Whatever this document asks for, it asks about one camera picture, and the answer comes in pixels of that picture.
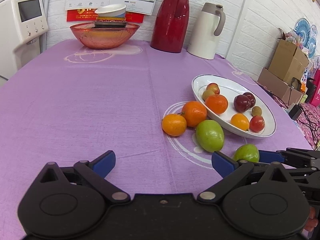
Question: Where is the purple tablecloth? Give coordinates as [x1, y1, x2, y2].
[1, 40, 310, 239]

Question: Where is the round green apple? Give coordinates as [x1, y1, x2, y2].
[233, 144, 260, 163]

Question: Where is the small yellow orange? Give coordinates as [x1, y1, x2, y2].
[161, 114, 187, 137]
[230, 113, 249, 131]

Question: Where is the red yellow peach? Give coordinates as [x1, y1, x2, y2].
[206, 83, 220, 94]

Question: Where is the dark red plum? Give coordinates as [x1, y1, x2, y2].
[233, 95, 250, 113]
[243, 92, 256, 108]

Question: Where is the cardboard box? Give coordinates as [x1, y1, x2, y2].
[258, 68, 303, 106]
[268, 40, 309, 84]

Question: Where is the blue paper fans decoration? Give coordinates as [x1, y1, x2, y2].
[294, 18, 318, 59]

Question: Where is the stack of small bowls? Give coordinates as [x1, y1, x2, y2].
[94, 4, 127, 28]

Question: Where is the black power adapter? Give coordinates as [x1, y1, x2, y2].
[288, 104, 303, 121]

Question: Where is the brown longan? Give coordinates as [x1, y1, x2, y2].
[251, 106, 263, 116]
[202, 89, 216, 101]

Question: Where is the upper cardboard box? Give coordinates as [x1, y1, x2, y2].
[268, 40, 309, 84]

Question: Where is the oval green apple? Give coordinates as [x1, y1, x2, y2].
[196, 120, 225, 153]

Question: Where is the orange tangerine back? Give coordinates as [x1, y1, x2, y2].
[181, 101, 207, 128]

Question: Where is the large orange tangerine front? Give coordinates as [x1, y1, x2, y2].
[205, 94, 228, 115]

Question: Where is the pink shopping bag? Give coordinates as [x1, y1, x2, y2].
[310, 69, 320, 107]

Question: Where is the white porcelain plate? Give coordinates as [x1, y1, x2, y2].
[191, 74, 277, 139]

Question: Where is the red cherry tomato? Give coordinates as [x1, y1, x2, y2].
[249, 115, 265, 133]

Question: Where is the white water dispenser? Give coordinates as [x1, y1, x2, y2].
[0, 0, 48, 81]

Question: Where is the lower cardboard box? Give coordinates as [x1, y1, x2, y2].
[258, 68, 303, 106]

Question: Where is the red thermos jug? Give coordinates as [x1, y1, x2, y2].
[150, 0, 189, 53]

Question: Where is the white thermos jug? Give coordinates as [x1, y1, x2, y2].
[187, 3, 226, 60]

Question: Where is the red glass bowl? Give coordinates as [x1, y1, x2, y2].
[70, 22, 140, 49]

